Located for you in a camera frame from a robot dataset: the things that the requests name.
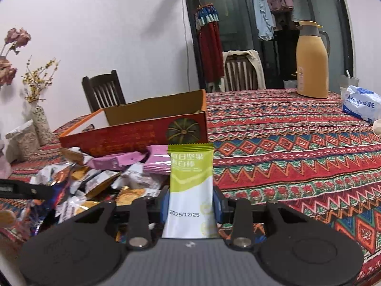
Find pile of mixed snack packets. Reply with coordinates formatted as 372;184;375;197
0;144;173;245

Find pink snack packet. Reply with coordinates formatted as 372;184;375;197
143;145;173;175

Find white blue tissue pack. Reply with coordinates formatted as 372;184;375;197
341;85;381;124

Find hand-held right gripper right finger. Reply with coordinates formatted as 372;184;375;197
212;185;301;251

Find yellow flower branches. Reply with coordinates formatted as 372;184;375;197
22;55;60;105

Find pink dried flowers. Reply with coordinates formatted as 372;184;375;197
0;27;32;87

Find dark wooden chair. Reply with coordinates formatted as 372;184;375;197
82;70;127;114

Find yellow thermos jug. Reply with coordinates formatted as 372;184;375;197
295;21;331;99

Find red hanging tassel decoration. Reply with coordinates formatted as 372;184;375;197
195;3;225;84

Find light blue hanging shirt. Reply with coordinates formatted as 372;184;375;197
250;0;276;41

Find brown wooden chair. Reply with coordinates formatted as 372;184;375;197
223;56;259;92

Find orange cardboard box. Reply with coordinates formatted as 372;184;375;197
58;89;209;157

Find clear plastic cup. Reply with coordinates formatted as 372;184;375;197
338;70;361;94

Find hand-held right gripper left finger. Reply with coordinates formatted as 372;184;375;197
74;185;170;251

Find floral ceramic vase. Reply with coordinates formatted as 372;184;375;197
30;104;54;146

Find chair with draped cloth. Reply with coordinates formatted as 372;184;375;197
222;49;267;91

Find dark sliding door frame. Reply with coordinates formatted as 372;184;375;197
179;0;358;93

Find green white snack packet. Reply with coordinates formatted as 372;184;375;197
162;143;219;240

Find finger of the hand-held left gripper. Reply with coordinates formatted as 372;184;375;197
28;184;55;201

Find mauve snack packet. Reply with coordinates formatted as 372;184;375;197
92;151;149;171

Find clear plastic storage jar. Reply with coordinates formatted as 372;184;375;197
5;120;40;163

